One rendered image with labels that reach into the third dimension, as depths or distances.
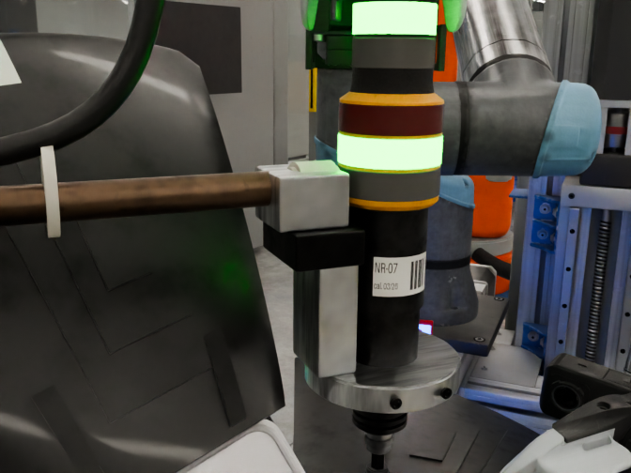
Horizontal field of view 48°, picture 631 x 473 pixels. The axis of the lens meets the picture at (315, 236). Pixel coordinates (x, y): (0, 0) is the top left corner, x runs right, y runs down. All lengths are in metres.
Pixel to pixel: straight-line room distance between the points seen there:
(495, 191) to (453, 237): 3.17
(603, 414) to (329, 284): 0.25
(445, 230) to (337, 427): 0.60
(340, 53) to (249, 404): 0.18
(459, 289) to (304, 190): 0.85
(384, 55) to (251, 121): 4.72
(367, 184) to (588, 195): 0.86
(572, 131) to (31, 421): 0.42
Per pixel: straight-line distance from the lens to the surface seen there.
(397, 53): 0.28
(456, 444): 0.51
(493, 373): 1.18
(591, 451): 0.49
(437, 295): 1.09
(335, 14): 0.30
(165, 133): 0.37
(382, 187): 0.28
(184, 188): 0.27
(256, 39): 5.03
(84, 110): 0.26
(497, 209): 4.27
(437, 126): 0.29
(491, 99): 0.56
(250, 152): 5.01
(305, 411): 0.53
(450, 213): 1.07
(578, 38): 1.20
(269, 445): 0.31
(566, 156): 0.58
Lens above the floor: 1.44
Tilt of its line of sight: 15 degrees down
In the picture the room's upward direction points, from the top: 1 degrees clockwise
